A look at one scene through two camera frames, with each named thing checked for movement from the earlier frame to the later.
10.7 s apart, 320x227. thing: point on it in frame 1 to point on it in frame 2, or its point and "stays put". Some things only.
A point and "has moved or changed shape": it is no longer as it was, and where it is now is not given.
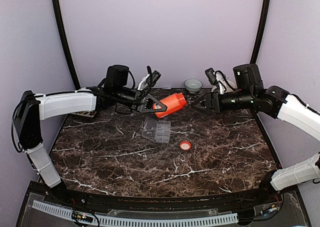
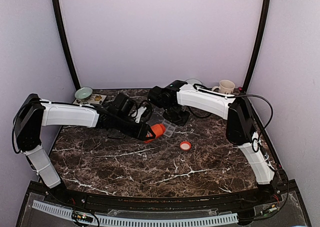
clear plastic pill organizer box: [158, 131] has moved or changed shape
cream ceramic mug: [230, 86] stays put
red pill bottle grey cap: [173, 103] has moved or changed shape
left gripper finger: [143, 107] to [148, 128]
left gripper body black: [140, 96] to [138, 133]
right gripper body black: [214, 95] to [173, 114]
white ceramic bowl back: [193, 85] stays put
